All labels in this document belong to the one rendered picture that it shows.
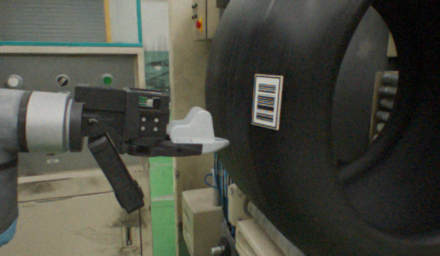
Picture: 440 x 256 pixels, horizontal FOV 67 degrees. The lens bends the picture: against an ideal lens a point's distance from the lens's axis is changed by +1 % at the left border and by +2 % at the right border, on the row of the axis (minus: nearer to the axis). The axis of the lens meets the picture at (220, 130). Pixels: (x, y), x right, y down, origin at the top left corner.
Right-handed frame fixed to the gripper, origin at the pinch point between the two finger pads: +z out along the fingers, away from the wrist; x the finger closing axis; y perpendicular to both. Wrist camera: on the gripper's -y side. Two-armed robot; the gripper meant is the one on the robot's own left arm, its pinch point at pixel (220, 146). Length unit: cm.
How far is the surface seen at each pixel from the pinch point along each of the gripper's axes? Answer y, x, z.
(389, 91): 11, 32, 60
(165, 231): -109, 177, 27
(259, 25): 16.8, -6.5, 0.8
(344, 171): -8.4, 16.0, 36.1
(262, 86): 9.8, -9.6, 0.9
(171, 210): -108, 209, 36
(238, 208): -20.3, 22.4, 14.2
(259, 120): 5.8, -9.5, 1.2
